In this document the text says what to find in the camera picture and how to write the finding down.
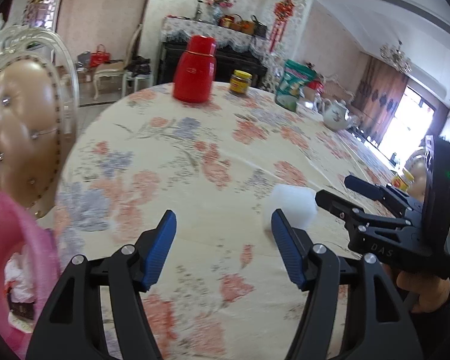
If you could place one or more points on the red thermos jug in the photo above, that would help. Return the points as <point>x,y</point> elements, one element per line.
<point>195,72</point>

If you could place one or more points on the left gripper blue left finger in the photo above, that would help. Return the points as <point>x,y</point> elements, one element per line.
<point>157,248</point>

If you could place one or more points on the red chinese knot ornament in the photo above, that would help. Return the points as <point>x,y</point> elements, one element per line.
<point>283,10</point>

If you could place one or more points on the white floral teapot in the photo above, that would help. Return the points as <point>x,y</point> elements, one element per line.
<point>336,115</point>

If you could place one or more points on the right hand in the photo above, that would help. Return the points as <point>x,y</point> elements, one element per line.
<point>432,291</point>

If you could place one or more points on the chandelier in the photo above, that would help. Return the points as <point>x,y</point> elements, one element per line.
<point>396,58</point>

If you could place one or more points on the black carton box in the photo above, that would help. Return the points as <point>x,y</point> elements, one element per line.
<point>24,310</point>

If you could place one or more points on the tufted beige dining chair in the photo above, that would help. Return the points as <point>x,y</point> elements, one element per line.
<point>39,98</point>

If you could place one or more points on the green snack bag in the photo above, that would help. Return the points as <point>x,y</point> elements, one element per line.
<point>295,77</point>

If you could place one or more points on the floral tablecloth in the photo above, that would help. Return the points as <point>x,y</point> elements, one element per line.
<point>224,292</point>

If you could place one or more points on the flower vase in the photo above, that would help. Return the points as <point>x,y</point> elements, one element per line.
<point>218,7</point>

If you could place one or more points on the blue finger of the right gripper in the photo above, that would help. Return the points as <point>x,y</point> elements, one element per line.
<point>371,191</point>
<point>349,213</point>

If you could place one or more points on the red handbag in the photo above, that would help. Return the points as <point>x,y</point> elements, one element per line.
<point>99,56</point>

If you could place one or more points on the white foam block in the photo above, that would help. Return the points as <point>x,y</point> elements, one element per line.
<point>297,203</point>

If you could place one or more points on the brown curtain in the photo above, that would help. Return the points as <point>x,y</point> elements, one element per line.
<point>377,98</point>

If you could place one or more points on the black handbag on piano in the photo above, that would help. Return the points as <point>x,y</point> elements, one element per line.
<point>260,29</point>

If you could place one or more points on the yellow lid jar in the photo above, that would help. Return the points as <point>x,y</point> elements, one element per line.
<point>240,82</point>

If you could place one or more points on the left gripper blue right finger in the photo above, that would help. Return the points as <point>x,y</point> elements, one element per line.
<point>290,247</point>

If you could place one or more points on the cream sofa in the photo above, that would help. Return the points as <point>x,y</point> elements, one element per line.
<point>324,89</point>

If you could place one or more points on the white side chair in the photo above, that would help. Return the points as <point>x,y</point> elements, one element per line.
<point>116,69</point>

